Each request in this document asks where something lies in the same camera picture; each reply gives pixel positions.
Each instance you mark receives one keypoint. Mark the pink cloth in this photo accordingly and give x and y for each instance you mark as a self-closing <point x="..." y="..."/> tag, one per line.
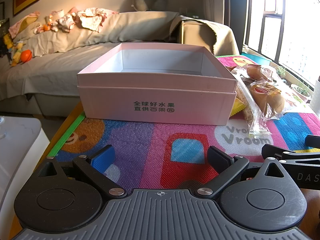
<point x="22" y="23"/>

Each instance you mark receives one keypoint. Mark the beige sofa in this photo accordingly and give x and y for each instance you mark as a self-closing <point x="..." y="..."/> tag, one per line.
<point x="192" y="35"/>

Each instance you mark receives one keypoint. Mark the colourful cartoon play mat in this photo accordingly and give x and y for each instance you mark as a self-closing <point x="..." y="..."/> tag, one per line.
<point x="155" y="140"/>

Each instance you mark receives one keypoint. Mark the pile of pink white clothes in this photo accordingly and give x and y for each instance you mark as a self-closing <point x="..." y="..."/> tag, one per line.
<point x="87" y="18"/>

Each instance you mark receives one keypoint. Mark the long cereal bar clear wrapper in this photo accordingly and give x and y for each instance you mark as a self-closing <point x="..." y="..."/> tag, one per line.
<point x="250" y="110"/>

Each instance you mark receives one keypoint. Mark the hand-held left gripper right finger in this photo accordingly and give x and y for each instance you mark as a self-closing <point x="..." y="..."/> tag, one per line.
<point x="220" y="160"/>

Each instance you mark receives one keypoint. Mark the grey long back cushion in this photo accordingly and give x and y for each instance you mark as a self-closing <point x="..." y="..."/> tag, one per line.
<point x="130" y="27"/>

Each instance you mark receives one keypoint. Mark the orange toy ball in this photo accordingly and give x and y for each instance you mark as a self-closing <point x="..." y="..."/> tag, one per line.
<point x="26" y="56"/>

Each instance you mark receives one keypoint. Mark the small yellow toy figure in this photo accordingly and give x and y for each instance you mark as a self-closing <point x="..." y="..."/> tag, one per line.
<point x="7" y="42"/>

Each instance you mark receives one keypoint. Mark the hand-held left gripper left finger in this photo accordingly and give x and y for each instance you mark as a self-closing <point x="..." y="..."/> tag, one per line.
<point x="103" y="158"/>

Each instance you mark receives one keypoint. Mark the potted green plant white pot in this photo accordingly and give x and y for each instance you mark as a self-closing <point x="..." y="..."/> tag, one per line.
<point x="302" y="95"/>

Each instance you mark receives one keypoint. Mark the small orange toy figures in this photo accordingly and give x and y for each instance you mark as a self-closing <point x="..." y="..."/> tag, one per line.
<point x="46" y="27"/>

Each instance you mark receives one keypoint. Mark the small potted green plant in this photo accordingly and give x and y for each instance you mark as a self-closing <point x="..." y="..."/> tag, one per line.
<point x="281" y="72"/>

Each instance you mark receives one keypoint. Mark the pink cardboard box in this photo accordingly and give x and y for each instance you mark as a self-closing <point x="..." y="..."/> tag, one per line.
<point x="155" y="105"/>

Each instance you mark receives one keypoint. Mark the white cup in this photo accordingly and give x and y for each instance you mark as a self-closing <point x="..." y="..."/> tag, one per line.
<point x="316" y="97"/>

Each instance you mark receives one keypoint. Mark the black window frame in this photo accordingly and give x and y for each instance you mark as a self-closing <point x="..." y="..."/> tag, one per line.
<point x="280" y="40"/>

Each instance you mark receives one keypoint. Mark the yellow plush toy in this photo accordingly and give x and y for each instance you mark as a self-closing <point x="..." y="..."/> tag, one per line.
<point x="18" y="53"/>

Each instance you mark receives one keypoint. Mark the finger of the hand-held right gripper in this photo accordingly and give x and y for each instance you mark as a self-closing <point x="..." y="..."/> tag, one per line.
<point x="313" y="140"/>
<point x="271" y="151"/>

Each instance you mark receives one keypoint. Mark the grey curtain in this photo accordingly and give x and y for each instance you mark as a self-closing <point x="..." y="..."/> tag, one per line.
<point x="225" y="0"/>

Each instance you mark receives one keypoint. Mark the bread bun clear packet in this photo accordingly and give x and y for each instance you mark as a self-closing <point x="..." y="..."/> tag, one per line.
<point x="255" y="72"/>

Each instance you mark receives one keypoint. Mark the grey sofa sheet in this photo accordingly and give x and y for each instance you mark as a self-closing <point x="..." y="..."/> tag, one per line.
<point x="50" y="72"/>

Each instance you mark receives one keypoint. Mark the bread bun red-label packet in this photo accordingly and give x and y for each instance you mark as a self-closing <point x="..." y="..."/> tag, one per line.
<point x="267" y="97"/>

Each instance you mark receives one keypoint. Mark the small digital clock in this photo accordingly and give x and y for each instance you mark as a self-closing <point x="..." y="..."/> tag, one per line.
<point x="196" y="16"/>

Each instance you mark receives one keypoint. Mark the beige throw blanket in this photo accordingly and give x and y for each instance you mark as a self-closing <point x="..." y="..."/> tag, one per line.
<point x="220" y="37"/>

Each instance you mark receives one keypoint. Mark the yellow snack packet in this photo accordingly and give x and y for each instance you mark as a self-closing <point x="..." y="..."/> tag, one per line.
<point x="236" y="107"/>

